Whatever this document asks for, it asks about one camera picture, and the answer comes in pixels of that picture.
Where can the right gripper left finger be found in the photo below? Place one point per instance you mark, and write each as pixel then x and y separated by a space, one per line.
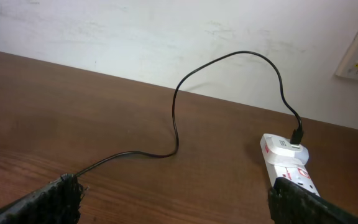
pixel 57 202

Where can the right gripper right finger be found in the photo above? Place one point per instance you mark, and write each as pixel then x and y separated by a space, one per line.
pixel 290 203

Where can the white USB adapter plug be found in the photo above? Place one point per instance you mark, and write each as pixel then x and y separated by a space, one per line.
pixel 279 151

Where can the white power strip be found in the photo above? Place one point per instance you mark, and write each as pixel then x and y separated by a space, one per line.
pixel 298 175

